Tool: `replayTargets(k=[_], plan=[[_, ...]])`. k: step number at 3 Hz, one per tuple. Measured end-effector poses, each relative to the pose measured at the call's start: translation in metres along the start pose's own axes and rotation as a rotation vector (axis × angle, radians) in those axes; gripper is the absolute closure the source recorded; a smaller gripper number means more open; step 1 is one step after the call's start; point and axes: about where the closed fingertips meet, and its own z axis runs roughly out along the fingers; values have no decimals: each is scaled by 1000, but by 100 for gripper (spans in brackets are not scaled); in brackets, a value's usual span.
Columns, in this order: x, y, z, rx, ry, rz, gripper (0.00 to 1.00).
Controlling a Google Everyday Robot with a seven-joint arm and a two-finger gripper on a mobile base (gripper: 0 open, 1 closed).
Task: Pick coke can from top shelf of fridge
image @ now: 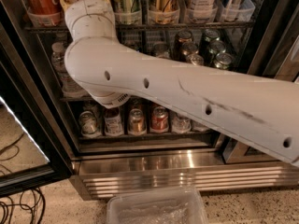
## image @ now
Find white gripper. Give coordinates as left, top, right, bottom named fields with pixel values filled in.
left=58, top=0, right=119, bottom=42

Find red coke can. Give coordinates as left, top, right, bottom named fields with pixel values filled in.
left=27, top=0, right=62, bottom=27

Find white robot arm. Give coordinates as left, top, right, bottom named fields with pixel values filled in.
left=60, top=0, right=299, bottom=166

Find green tall can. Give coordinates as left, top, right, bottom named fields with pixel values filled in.
left=111, top=0, right=142, bottom=25

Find gold tall can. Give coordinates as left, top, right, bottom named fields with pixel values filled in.
left=149, top=0, right=178, bottom=24

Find clear water bottle middle shelf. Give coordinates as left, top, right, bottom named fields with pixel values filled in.
left=51, top=42, right=87, bottom=98

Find gold soda can front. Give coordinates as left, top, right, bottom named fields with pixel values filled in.
left=186, top=54, right=204, bottom=66

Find silver can bottom left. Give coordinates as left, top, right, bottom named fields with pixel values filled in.
left=78, top=111, right=101, bottom=138

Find gold can bottom shelf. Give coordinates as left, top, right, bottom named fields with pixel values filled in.
left=128, top=108, right=146, bottom=135

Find red can bottom shelf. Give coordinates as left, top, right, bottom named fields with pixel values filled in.
left=150, top=106, right=169, bottom=133

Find blue white tall can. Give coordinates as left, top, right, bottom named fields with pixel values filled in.
left=216, top=0, right=255, bottom=22

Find green soda can front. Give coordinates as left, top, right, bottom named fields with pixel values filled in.
left=212, top=52, right=235, bottom=70

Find open fridge glass door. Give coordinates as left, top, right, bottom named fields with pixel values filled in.
left=0, top=2, right=72, bottom=197

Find steel fridge bottom grille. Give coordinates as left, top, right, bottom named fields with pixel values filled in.
left=70, top=152, right=299, bottom=200

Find brown drink bottle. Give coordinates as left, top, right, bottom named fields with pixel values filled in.
left=104, top=107, right=123, bottom=136

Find water bottle bottom left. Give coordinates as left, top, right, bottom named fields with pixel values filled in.
left=171, top=112, right=191, bottom=133

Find water bottle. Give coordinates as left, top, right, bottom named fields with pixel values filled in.
left=192, top=120, right=209, bottom=133
left=171, top=112, right=191, bottom=133

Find water bottle bottom right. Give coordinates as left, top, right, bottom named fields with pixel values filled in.
left=192, top=120, right=209, bottom=133

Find clear plastic bin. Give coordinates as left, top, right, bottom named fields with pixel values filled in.
left=107, top=187, right=208, bottom=224

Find top wire shelf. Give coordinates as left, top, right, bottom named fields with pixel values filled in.
left=24, top=21, right=254, bottom=34

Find black cables on floor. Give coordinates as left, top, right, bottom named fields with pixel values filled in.
left=0, top=188, right=47, bottom=224

